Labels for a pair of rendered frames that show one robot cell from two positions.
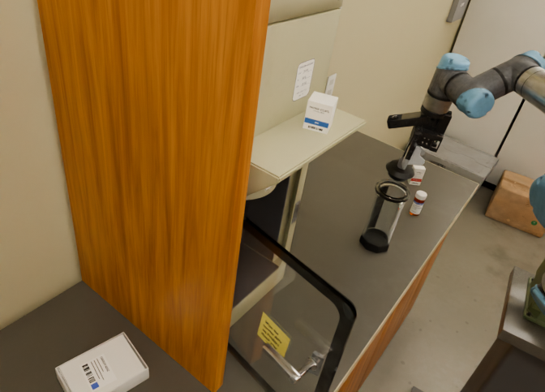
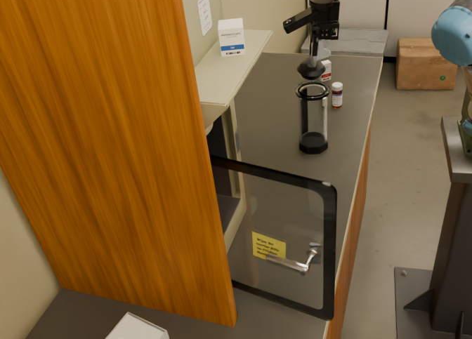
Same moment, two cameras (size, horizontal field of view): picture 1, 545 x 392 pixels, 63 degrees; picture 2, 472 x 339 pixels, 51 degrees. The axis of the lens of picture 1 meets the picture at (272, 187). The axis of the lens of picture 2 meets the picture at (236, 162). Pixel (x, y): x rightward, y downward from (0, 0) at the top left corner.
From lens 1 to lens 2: 18 cm
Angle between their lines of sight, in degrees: 7
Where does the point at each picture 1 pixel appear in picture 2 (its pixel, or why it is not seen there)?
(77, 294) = (64, 301)
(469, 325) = (421, 193)
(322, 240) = (266, 162)
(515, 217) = (424, 79)
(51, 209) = (9, 229)
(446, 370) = (417, 241)
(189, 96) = (124, 60)
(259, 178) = (208, 112)
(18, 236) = not seen: outside the picture
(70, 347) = not seen: outside the picture
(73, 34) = not seen: outside the picture
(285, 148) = (217, 79)
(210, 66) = (138, 27)
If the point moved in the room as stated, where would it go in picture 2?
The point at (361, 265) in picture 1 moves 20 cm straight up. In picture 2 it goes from (310, 170) to (310, 118)
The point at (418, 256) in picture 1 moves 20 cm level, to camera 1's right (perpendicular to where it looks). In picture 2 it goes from (357, 142) to (410, 129)
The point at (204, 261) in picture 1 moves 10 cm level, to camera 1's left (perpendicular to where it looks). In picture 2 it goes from (186, 206) to (135, 218)
